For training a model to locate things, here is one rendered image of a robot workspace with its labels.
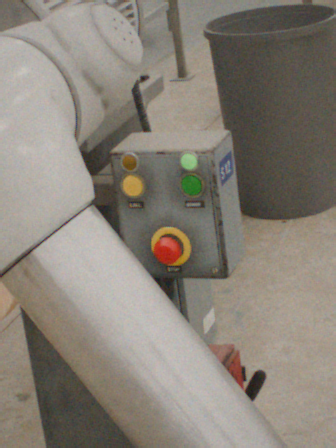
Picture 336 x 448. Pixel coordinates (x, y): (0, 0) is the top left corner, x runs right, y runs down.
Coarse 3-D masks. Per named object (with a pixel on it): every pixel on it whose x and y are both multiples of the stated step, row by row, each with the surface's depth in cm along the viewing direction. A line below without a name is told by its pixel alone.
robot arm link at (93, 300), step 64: (0, 64) 101; (0, 128) 96; (64, 128) 102; (0, 192) 96; (64, 192) 98; (0, 256) 98; (64, 256) 98; (128, 256) 102; (64, 320) 99; (128, 320) 99; (128, 384) 99; (192, 384) 99
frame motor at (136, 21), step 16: (0, 0) 177; (16, 0) 177; (32, 0) 178; (48, 0) 183; (64, 0) 186; (80, 0) 189; (96, 0) 195; (112, 0) 197; (128, 0) 205; (0, 16) 177; (16, 16) 177; (32, 16) 177; (128, 16) 206; (0, 32) 178
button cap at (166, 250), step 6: (162, 240) 177; (168, 240) 177; (174, 240) 178; (156, 246) 178; (162, 246) 177; (168, 246) 177; (174, 246) 177; (156, 252) 178; (162, 252) 178; (168, 252) 177; (174, 252) 177; (180, 252) 178; (162, 258) 178; (168, 258) 178; (174, 258) 178
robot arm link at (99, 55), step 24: (48, 24) 111; (72, 24) 109; (96, 24) 109; (120, 24) 112; (48, 48) 107; (72, 48) 108; (96, 48) 108; (120, 48) 109; (72, 72) 107; (96, 72) 108; (120, 72) 110; (72, 96) 107; (96, 96) 110; (120, 96) 112; (96, 120) 111
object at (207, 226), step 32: (160, 160) 175; (224, 160) 177; (160, 192) 177; (224, 192) 178; (128, 224) 181; (160, 224) 179; (192, 224) 177; (224, 224) 178; (192, 256) 179; (224, 256) 178
